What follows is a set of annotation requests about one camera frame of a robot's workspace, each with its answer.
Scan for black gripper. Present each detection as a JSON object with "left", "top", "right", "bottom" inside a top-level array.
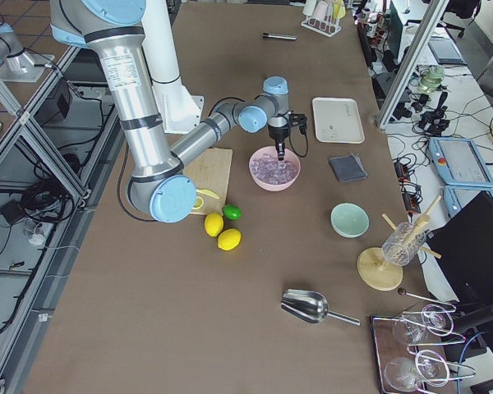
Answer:
[{"left": 268, "top": 124, "right": 290, "bottom": 160}]

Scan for clear fake ice cubes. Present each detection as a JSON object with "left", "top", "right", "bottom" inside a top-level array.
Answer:
[{"left": 249, "top": 152, "right": 299, "bottom": 186}]

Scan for steel muddler black tip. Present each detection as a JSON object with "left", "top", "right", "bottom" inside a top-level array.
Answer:
[{"left": 262, "top": 32, "right": 297, "bottom": 41}]

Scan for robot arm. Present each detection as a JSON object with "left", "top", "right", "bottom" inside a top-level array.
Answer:
[
  {"left": 50, "top": 1, "right": 289, "bottom": 223},
  {"left": 0, "top": 23, "right": 46, "bottom": 83}
]

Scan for pink cup on rack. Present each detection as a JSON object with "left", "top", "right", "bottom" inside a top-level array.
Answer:
[{"left": 311, "top": 1, "right": 329, "bottom": 21}]

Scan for white cup on rack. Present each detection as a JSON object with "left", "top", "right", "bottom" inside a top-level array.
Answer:
[{"left": 302, "top": 0, "right": 316, "bottom": 17}]

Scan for yellow cup on rack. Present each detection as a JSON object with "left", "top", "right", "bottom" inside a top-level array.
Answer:
[{"left": 333, "top": 0, "right": 346, "bottom": 19}]

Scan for wooden cup tree stand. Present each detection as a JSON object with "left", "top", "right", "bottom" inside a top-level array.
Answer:
[{"left": 357, "top": 195, "right": 441, "bottom": 291}]

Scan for steel ice scoop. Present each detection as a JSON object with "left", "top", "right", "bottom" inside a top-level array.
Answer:
[{"left": 280, "top": 289, "right": 361, "bottom": 326}]

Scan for pink bowl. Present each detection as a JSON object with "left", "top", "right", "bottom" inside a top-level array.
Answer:
[{"left": 248, "top": 146, "right": 301, "bottom": 191}]

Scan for cream rectangular tray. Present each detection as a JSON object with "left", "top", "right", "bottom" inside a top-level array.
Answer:
[{"left": 312, "top": 97, "right": 365, "bottom": 144}]

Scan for grey folded cloth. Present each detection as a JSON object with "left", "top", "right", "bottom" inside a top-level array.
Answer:
[{"left": 329, "top": 153, "right": 368, "bottom": 182}]

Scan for bamboo cutting board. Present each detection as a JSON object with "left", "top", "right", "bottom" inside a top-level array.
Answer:
[{"left": 184, "top": 148, "right": 233, "bottom": 215}]

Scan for green lime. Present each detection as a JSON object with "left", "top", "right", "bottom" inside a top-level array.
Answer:
[{"left": 222, "top": 204, "right": 242, "bottom": 221}]

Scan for yellow plastic knife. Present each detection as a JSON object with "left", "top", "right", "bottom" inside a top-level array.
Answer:
[{"left": 196, "top": 189, "right": 220, "bottom": 199}]

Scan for lower lemon half slice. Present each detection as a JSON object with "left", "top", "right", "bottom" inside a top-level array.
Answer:
[{"left": 192, "top": 195, "right": 205, "bottom": 211}]

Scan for green bowl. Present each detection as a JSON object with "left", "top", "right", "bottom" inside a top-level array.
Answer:
[{"left": 330, "top": 203, "right": 370, "bottom": 238}]

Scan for yellow lemon near board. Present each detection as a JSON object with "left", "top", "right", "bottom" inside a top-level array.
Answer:
[{"left": 204, "top": 212, "right": 224, "bottom": 237}]

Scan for yellow lemon far left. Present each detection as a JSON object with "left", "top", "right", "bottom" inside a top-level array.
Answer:
[{"left": 217, "top": 228, "right": 242, "bottom": 251}]

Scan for textured glass tumbler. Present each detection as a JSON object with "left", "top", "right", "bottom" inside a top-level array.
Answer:
[{"left": 381, "top": 222, "right": 426, "bottom": 267}]

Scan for blue teach pendant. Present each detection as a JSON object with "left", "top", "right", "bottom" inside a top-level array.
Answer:
[
  {"left": 428, "top": 137, "right": 493, "bottom": 189},
  {"left": 443, "top": 185, "right": 493, "bottom": 218}
]

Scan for black monitor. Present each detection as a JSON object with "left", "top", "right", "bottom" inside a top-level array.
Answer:
[{"left": 428, "top": 191, "right": 493, "bottom": 305}]

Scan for wine glass holder tray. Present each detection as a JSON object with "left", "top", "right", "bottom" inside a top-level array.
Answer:
[{"left": 370, "top": 301, "right": 476, "bottom": 393}]

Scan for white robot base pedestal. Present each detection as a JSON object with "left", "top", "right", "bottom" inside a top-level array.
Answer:
[{"left": 141, "top": 1, "right": 204, "bottom": 134}]

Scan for white wire cup rack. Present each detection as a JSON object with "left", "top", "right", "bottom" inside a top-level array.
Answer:
[{"left": 301, "top": 0, "right": 342, "bottom": 38}]

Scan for aluminium frame post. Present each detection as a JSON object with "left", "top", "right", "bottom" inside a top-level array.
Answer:
[{"left": 376, "top": 0, "right": 449, "bottom": 131}]

